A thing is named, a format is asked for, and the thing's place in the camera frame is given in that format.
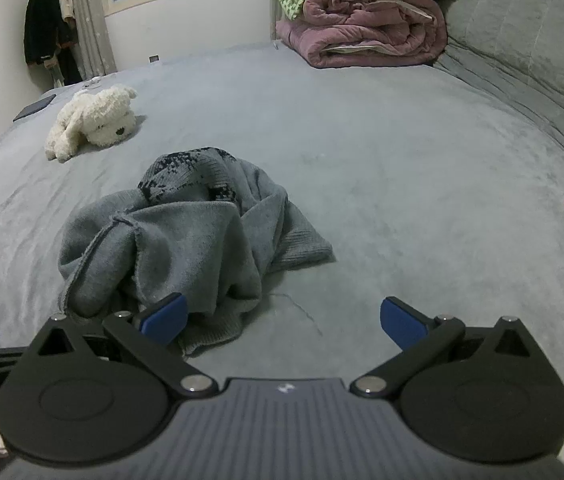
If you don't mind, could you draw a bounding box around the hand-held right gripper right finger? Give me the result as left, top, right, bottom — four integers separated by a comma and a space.
349, 297, 547, 400

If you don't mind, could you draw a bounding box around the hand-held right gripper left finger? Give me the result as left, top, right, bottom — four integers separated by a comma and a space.
24, 292, 220, 400

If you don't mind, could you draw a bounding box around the grey knitted sweater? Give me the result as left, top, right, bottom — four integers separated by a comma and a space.
57, 146, 335, 357

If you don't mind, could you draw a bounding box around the white plush dog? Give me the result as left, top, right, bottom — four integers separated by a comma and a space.
44, 84, 139, 163

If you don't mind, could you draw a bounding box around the black smartphone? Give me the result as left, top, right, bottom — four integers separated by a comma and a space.
13, 94, 57, 122

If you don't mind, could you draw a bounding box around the pink folded quilt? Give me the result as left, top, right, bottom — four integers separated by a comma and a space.
275, 0, 448, 69

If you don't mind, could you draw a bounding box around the grey curtain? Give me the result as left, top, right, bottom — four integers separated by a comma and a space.
64, 0, 118, 78

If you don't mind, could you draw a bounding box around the grey padded headboard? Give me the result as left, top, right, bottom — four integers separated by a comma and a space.
434, 0, 564, 183

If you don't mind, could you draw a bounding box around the black hanging jacket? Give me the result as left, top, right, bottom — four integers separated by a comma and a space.
23, 0, 83, 86

